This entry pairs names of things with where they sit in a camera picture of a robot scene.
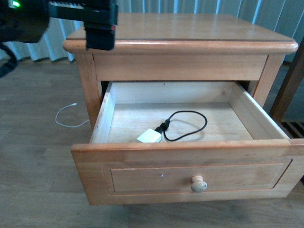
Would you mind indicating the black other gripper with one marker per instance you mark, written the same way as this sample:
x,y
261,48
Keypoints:
x,y
99,17

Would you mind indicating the white charger adapter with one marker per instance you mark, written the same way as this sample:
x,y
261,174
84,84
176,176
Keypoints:
x,y
149,136

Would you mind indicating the drawer round knob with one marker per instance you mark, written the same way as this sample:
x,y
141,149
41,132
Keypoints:
x,y
198,184

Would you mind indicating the wooden drawer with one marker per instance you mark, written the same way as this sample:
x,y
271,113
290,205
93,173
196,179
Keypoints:
x,y
211,129

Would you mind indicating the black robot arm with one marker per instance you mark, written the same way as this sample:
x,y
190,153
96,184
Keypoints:
x,y
27,20

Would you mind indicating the wooden nightstand cabinet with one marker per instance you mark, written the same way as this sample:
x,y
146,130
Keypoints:
x,y
180,47

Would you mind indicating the dark wooden furniture frame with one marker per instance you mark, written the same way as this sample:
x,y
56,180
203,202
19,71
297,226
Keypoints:
x,y
289,86

